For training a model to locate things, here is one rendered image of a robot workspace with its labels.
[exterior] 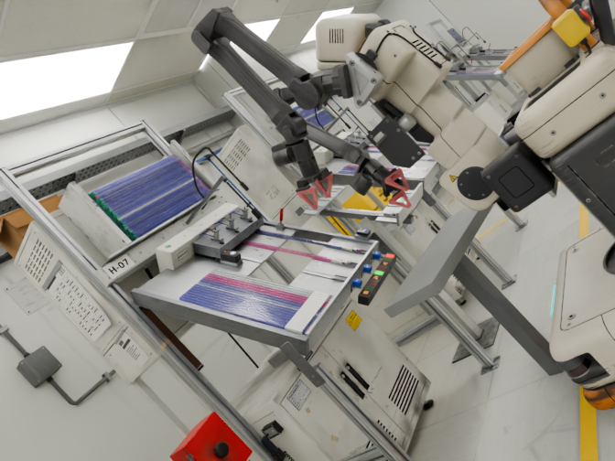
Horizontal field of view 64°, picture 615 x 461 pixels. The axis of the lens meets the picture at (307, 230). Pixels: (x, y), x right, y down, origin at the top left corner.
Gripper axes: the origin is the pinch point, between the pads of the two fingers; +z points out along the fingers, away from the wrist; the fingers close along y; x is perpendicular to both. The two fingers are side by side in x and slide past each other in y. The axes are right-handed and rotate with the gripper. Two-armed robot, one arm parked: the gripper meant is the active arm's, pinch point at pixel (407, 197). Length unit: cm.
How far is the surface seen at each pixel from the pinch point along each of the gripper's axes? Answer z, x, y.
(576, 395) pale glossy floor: 72, 2, -38
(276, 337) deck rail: 8, -62, -7
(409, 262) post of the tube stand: -15, 8, -78
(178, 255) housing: -52, -74, -17
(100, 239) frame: -71, -95, -4
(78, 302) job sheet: -65, -118, -19
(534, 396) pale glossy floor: 64, -3, -53
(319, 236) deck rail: -36, -22, -44
